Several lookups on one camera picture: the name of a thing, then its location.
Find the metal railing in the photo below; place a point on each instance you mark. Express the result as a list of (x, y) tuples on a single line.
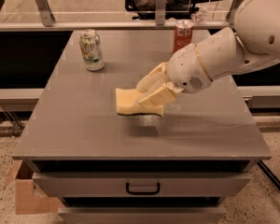
[(70, 15)]

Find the grey lower drawer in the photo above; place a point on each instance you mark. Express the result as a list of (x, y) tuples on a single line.
[(142, 215)]

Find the grey upper drawer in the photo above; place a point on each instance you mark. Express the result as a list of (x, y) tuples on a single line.
[(112, 184)]

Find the orange soda can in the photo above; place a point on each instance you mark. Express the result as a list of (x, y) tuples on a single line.
[(183, 34)]

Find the green white 7up can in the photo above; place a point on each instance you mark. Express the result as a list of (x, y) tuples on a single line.
[(91, 50)]

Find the grey drawer cabinet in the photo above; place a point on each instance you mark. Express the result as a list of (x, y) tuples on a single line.
[(75, 126)]

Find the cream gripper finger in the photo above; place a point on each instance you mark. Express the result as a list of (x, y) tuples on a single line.
[(159, 94), (156, 76)]

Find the crumpled plastic wrapper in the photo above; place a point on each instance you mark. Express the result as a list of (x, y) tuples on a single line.
[(199, 16)]

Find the brown cardboard box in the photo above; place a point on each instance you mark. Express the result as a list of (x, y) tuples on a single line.
[(30, 199)]

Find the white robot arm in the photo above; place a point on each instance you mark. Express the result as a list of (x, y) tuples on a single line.
[(251, 45)]

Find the grey drawer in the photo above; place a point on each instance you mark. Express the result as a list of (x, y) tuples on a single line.
[(142, 215), (112, 184)]

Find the black drawer handle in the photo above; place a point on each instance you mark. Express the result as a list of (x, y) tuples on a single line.
[(133, 189)]

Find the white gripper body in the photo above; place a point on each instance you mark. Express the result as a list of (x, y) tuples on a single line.
[(187, 68)]

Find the yellow sponge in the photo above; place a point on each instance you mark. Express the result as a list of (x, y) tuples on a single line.
[(126, 104)]

